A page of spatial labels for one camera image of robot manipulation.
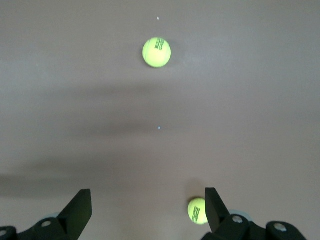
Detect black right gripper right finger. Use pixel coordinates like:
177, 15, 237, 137
201, 187, 307, 240

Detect yellow tennis ball black print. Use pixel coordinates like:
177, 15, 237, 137
187, 197, 209, 226
141, 36, 172, 68

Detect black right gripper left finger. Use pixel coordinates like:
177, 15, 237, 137
0, 188, 92, 240

